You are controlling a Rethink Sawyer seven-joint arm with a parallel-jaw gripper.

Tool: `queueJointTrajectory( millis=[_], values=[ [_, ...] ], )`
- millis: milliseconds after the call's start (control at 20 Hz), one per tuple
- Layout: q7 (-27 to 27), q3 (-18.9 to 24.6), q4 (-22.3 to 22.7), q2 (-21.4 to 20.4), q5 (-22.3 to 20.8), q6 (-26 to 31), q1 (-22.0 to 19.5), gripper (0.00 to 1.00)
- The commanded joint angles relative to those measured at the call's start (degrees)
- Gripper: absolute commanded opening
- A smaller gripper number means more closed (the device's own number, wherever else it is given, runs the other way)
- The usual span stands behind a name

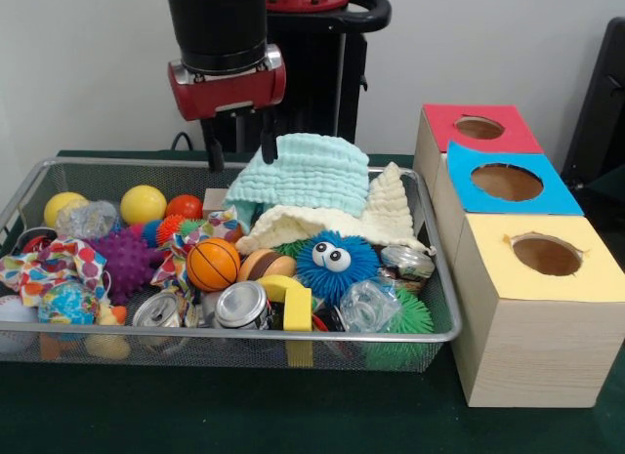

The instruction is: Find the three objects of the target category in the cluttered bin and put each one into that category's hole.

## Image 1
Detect purple spiky ball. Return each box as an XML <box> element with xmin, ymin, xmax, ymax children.
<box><xmin>88</xmin><ymin>229</ymin><xmax>162</xmax><ymax>304</ymax></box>

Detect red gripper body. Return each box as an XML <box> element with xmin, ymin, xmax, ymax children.
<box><xmin>168</xmin><ymin>46</ymin><xmax>287</xmax><ymax>121</ymax></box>

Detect cream yellow waffle cloth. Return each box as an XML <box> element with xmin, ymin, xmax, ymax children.
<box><xmin>236</xmin><ymin>162</ymin><xmax>436</xmax><ymax>255</ymax></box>

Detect yellow ball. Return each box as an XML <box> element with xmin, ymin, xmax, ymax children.
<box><xmin>43</xmin><ymin>191</ymin><xmax>89</xmax><ymax>228</ymax></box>
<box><xmin>119</xmin><ymin>186</ymin><xmax>168</xmax><ymax>227</ymax></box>

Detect small orange basketball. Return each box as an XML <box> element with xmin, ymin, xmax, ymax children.
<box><xmin>186</xmin><ymin>237</ymin><xmax>242</xmax><ymax>292</ymax></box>

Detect wooden box with three holes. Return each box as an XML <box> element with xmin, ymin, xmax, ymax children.
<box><xmin>413</xmin><ymin>104</ymin><xmax>625</xmax><ymax>408</ymax></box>

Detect mint green waffle cloth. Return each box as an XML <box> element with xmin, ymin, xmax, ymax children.
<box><xmin>225</xmin><ymin>134</ymin><xmax>372</xmax><ymax>230</ymax></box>

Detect silver metal can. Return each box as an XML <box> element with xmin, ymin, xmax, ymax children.
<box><xmin>213</xmin><ymin>281</ymin><xmax>271</xmax><ymax>330</ymax></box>

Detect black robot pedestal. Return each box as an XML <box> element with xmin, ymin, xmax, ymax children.
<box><xmin>200</xmin><ymin>0</ymin><xmax>392</xmax><ymax>152</ymax></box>

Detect dark green table cloth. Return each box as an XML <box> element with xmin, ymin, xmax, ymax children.
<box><xmin>0</xmin><ymin>149</ymin><xmax>625</xmax><ymax>454</ymax></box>

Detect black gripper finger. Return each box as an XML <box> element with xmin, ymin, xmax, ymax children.
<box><xmin>259</xmin><ymin>106</ymin><xmax>277</xmax><ymax>164</ymax></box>
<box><xmin>202</xmin><ymin>117</ymin><xmax>226</xmax><ymax>172</ymax></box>

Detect black chair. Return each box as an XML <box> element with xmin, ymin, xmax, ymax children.
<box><xmin>562</xmin><ymin>18</ymin><xmax>625</xmax><ymax>242</ymax></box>

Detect shallow wire mesh bin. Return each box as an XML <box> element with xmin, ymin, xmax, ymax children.
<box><xmin>0</xmin><ymin>158</ymin><xmax>463</xmax><ymax>372</ymax></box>

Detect yellow plastic block toy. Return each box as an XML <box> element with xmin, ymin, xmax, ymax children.
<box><xmin>256</xmin><ymin>274</ymin><xmax>313</xmax><ymax>333</ymax></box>

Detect green spiky ball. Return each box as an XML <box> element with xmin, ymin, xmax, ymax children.
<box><xmin>366</xmin><ymin>288</ymin><xmax>435</xmax><ymax>369</ymax></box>

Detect blue fuzzy ball with eyes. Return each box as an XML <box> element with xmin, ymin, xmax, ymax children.
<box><xmin>295</xmin><ymin>229</ymin><xmax>380</xmax><ymax>307</ymax></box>

